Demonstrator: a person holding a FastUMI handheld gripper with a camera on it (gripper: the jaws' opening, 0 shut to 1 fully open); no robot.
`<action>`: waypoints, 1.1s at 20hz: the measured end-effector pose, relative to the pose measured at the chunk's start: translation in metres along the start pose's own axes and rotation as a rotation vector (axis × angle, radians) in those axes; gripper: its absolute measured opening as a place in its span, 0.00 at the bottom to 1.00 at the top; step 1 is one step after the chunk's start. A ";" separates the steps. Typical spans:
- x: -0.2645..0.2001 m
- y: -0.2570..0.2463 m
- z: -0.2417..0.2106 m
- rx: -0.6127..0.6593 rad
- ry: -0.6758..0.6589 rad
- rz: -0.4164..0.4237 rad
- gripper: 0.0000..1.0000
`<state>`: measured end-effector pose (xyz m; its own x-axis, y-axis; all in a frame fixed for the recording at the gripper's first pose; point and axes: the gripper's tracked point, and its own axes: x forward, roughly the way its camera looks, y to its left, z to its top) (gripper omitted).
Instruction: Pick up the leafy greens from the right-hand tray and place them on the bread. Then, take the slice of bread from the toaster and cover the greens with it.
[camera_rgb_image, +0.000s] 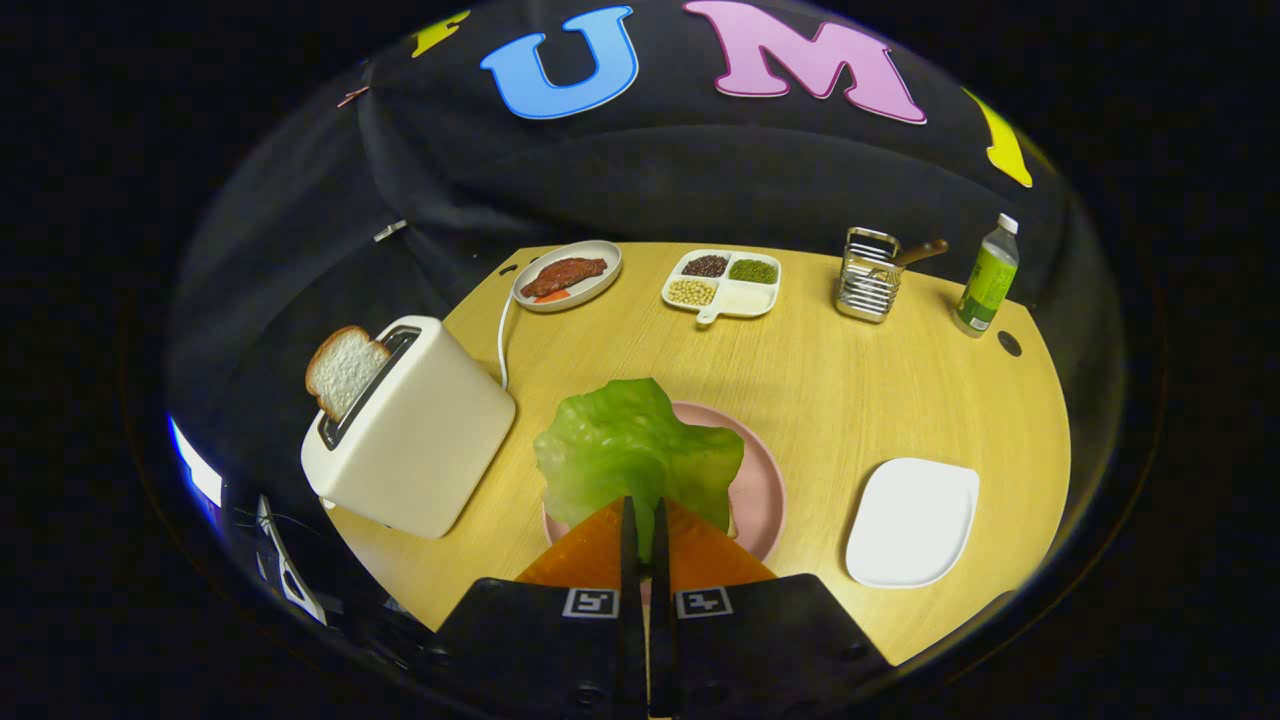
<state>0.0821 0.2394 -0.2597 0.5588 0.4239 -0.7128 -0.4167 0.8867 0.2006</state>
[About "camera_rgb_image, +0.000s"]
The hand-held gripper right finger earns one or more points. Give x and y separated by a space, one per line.
780 640

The black backdrop cloth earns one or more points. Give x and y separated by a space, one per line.
650 170

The toasted bread slice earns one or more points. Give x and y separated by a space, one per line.
345 370

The green label bottle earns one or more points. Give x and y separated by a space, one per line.
985 285

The orange carrot slice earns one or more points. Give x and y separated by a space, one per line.
552 296

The dark red beans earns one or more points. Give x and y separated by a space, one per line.
705 266

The bright screen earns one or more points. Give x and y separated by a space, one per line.
198 470

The yellow soybeans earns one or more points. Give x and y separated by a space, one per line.
691 292

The red meat slice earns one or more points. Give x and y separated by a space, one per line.
565 275

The green beans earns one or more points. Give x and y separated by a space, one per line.
753 271

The metal utensil holder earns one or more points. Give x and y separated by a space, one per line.
865 290

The orange clip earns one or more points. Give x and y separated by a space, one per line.
352 96

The pink round plate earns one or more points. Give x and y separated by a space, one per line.
760 490

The white toaster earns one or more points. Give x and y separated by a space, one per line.
420 440

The white square plate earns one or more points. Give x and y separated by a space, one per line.
910 525

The green lettuce leaf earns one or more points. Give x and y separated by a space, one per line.
630 450

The white device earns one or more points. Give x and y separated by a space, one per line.
288 570

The round grey plate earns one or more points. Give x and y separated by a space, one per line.
600 255

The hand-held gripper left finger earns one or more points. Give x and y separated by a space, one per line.
530 640

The white divided tray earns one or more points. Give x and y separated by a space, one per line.
745 298

